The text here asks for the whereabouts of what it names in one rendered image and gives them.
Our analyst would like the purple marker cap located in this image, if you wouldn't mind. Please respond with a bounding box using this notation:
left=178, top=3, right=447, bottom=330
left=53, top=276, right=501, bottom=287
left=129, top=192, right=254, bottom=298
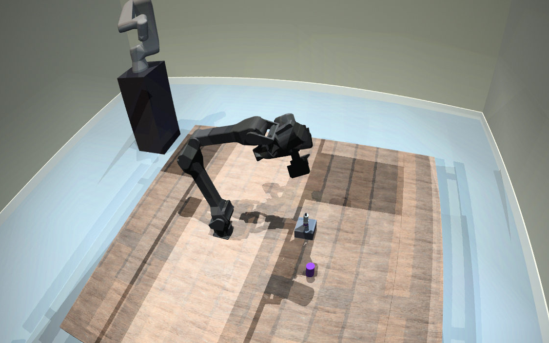
left=306, top=263, right=315, bottom=277

